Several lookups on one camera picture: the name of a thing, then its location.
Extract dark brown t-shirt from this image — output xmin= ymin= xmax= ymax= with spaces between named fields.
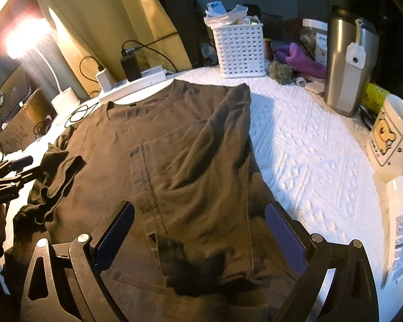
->
xmin=3 ymin=80 xmax=296 ymax=321

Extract brown cardboard box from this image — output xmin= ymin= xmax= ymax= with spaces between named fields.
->
xmin=0 ymin=89 xmax=56 ymax=155

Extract white tube bottle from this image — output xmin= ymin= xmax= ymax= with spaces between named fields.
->
xmin=382 ymin=175 xmax=403 ymax=286

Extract tablet with dark screen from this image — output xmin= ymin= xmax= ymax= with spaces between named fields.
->
xmin=0 ymin=67 xmax=31 ymax=126

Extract white charger plug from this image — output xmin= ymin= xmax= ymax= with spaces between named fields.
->
xmin=95 ymin=68 xmax=115 ymax=92

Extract white desk lamp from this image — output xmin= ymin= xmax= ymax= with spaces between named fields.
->
xmin=5 ymin=17 xmax=86 ymax=118

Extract white cartoon mug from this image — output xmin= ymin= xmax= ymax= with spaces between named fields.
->
xmin=366 ymin=94 xmax=403 ymax=182

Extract black charger plug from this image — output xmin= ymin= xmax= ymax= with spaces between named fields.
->
xmin=121 ymin=53 xmax=142 ymax=82

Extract white power strip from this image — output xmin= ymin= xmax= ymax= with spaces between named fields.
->
xmin=97 ymin=65 xmax=167 ymax=105

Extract yellow curtain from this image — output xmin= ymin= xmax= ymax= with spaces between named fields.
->
xmin=38 ymin=0 xmax=192 ymax=91

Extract grey fuzzy ball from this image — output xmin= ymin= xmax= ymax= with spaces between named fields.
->
xmin=267 ymin=60 xmax=293 ymax=85

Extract purple cloth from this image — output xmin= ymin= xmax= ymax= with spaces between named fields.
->
xmin=274 ymin=42 xmax=327 ymax=79

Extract stainless steel tumbler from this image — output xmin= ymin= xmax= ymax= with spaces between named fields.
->
xmin=324 ymin=6 xmax=379 ymax=117

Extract clear jar white lid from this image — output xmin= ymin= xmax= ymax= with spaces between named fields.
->
xmin=300 ymin=18 xmax=328 ymax=65

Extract white perforated plastic basket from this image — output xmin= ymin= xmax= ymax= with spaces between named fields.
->
xmin=204 ymin=1 xmax=266 ymax=79

